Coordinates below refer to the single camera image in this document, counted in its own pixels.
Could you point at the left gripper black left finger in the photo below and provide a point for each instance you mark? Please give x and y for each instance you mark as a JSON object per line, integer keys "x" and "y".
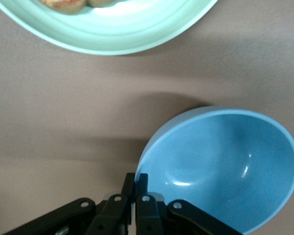
{"x": 112, "y": 215}

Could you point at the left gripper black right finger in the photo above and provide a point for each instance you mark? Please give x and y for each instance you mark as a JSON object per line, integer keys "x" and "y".
{"x": 147, "y": 215}

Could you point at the blue bowl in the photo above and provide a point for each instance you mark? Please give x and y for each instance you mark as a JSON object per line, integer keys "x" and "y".
{"x": 223, "y": 159}

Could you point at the mint green plate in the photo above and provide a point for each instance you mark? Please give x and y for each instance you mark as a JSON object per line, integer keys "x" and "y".
{"x": 112, "y": 36}

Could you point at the brown bread slice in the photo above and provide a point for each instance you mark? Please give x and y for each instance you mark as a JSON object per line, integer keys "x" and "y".
{"x": 63, "y": 6}

